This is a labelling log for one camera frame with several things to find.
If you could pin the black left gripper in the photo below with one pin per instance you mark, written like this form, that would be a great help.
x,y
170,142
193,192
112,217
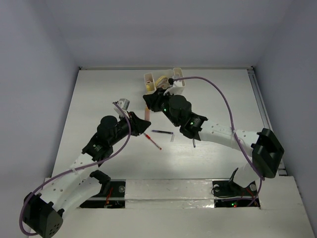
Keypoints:
x,y
137,125

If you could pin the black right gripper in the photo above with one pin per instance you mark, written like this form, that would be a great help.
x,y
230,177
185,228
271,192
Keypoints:
x,y
153,99

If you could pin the pink highlighter marker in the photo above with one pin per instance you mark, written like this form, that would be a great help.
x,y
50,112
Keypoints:
x,y
147,113

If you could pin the patterned washi tape roll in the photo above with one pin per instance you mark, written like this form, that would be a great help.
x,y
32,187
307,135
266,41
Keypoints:
x,y
162,82

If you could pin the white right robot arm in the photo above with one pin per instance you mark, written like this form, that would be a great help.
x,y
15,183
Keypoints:
x,y
262,150

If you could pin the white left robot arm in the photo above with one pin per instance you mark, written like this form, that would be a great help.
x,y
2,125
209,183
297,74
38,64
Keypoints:
x,y
45,209

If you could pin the red gel pen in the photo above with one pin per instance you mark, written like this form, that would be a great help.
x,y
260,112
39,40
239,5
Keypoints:
x,y
150,139

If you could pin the purple gel pen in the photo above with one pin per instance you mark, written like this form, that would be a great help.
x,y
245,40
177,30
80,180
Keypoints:
x,y
162,132

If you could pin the white perforated organizer basket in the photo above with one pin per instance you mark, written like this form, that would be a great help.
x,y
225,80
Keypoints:
x,y
153,76

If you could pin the clear pen cap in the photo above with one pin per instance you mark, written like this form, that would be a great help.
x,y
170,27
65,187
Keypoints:
x,y
172,137

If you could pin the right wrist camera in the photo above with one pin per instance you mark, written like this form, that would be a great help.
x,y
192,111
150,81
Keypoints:
x,y
176,87

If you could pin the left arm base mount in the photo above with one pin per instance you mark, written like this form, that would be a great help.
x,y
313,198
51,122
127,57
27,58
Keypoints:
x,y
111,196

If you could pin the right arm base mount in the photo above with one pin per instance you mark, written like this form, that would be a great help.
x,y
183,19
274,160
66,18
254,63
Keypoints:
x,y
227,194

